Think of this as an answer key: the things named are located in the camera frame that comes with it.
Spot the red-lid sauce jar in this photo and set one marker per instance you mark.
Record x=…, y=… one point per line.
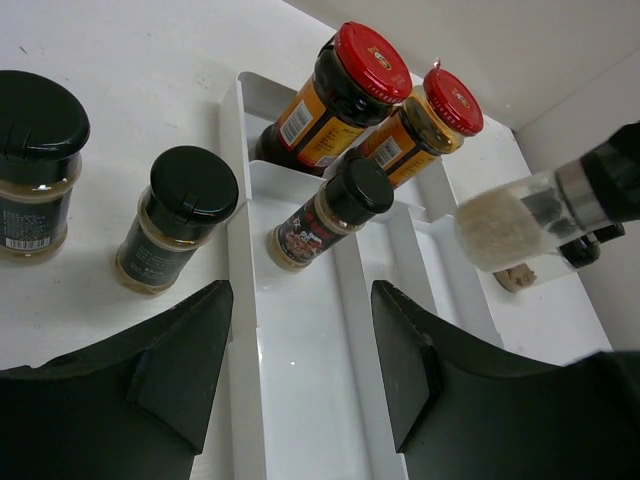
x=433, y=121
x=358, y=79

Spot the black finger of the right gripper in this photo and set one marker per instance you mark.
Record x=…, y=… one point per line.
x=612, y=170

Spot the black-label spice bottle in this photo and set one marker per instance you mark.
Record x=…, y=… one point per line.
x=43, y=130
x=191, y=192

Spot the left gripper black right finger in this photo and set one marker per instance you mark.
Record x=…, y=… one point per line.
x=462, y=408

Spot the clear-lid salt grinder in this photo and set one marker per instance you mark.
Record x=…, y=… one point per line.
x=510, y=224

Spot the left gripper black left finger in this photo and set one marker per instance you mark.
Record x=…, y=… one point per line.
x=135, y=405

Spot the white divided organizer tray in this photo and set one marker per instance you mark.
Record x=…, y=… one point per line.
x=306, y=389

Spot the red-label black-cap spice bottle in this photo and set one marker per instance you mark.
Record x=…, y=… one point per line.
x=360, y=191

